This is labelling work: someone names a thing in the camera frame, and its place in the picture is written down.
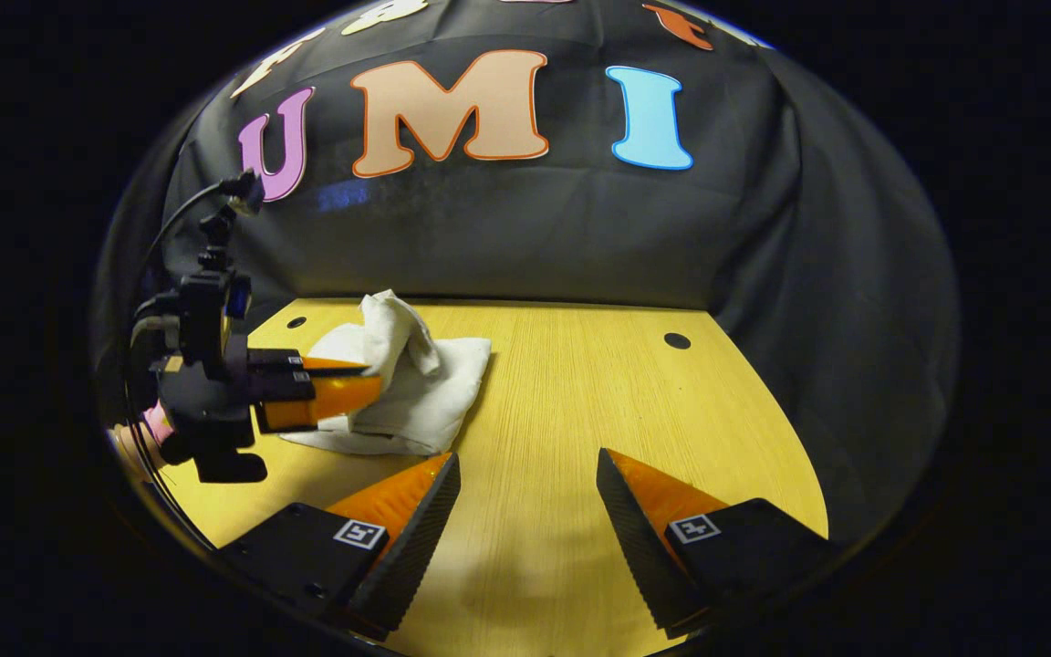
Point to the white jeans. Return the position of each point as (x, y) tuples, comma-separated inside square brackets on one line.
[(434, 383)]

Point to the black backdrop cloth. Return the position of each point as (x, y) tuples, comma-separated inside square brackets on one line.
[(535, 237)]

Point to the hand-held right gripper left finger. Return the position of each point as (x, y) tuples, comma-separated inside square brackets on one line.
[(416, 538)]

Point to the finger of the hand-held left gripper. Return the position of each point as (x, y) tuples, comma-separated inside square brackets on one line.
[(288, 360), (325, 401)]

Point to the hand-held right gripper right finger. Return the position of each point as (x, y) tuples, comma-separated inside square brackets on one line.
[(639, 547)]

